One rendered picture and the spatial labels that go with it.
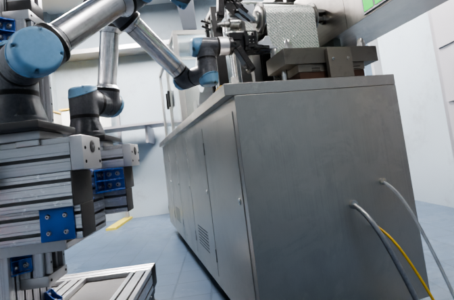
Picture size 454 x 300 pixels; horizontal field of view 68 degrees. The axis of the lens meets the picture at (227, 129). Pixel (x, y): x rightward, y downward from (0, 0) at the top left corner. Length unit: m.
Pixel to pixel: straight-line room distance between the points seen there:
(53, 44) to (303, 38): 1.00
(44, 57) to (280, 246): 0.84
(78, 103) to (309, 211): 1.00
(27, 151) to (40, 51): 0.26
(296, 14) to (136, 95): 3.75
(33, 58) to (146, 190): 4.12
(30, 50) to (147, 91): 4.13
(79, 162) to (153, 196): 4.01
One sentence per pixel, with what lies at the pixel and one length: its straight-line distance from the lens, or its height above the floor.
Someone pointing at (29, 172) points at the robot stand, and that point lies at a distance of 1.00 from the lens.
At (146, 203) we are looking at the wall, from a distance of 4.96.
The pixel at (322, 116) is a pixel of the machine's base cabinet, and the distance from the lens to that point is 1.19.
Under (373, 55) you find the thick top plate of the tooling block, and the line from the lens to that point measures 1.45.
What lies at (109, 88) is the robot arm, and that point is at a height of 1.04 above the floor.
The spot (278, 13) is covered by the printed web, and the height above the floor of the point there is 1.25.
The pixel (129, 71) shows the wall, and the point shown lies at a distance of 5.15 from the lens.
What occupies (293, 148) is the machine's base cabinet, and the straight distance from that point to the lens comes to 1.12.
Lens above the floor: 0.67
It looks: 5 degrees up
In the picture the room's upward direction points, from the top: 7 degrees counter-clockwise
